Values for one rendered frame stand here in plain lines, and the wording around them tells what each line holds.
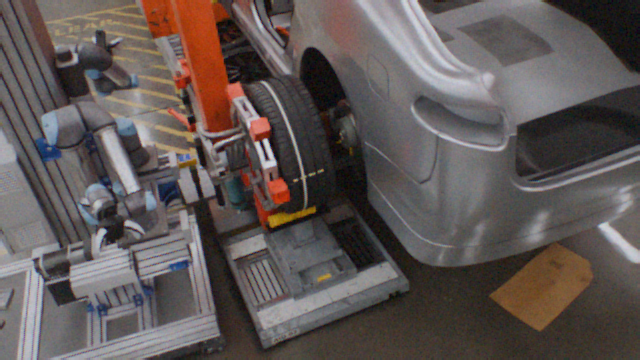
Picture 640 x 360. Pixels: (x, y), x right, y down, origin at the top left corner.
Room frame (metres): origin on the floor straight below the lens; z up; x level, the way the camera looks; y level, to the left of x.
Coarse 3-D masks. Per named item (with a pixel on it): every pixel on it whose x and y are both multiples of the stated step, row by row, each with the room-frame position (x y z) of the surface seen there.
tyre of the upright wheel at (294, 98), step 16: (272, 80) 2.61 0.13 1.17; (288, 80) 2.58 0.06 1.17; (256, 96) 2.48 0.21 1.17; (272, 96) 2.45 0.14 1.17; (288, 96) 2.45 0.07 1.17; (304, 96) 2.44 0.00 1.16; (272, 112) 2.37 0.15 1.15; (288, 112) 2.37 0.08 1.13; (304, 112) 2.36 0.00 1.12; (272, 128) 2.30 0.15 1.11; (288, 128) 2.30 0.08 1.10; (304, 128) 2.31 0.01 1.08; (320, 128) 2.31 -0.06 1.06; (288, 144) 2.25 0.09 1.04; (304, 144) 2.26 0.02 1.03; (320, 144) 2.27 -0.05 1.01; (288, 160) 2.21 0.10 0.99; (304, 160) 2.23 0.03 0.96; (320, 160) 2.24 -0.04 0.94; (288, 176) 2.19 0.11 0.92; (304, 176) 2.20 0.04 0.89; (320, 176) 2.22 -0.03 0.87; (320, 192) 2.23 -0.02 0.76; (288, 208) 2.24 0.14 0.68
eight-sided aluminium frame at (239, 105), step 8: (232, 104) 2.60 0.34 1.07; (240, 104) 2.52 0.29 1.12; (248, 104) 2.50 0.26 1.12; (232, 112) 2.65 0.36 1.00; (240, 112) 2.46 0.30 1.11; (232, 120) 2.69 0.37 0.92; (248, 120) 2.37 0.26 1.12; (248, 128) 2.34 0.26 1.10; (256, 144) 2.28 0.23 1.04; (264, 144) 2.30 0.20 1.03; (256, 152) 2.29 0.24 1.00; (264, 160) 2.24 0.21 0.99; (272, 160) 2.24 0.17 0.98; (264, 168) 2.21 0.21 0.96; (272, 168) 2.22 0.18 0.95; (256, 176) 2.59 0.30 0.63; (264, 176) 2.22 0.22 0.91; (256, 184) 2.54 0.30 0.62; (264, 184) 2.52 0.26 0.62; (256, 192) 2.48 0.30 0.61; (264, 200) 2.40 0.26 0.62; (272, 200) 2.21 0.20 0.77; (264, 208) 2.35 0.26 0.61; (272, 208) 2.35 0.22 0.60
